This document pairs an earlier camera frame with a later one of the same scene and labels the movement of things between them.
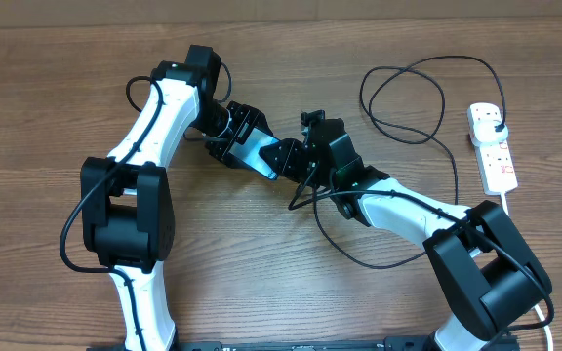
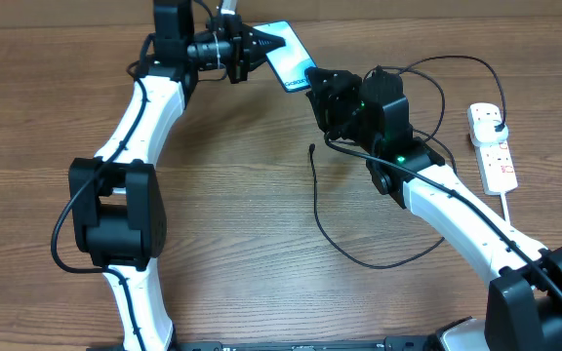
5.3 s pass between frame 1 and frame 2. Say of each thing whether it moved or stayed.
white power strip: stayed
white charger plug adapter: stayed
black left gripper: moved
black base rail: stayed
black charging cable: stayed
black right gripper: moved
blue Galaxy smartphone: moved
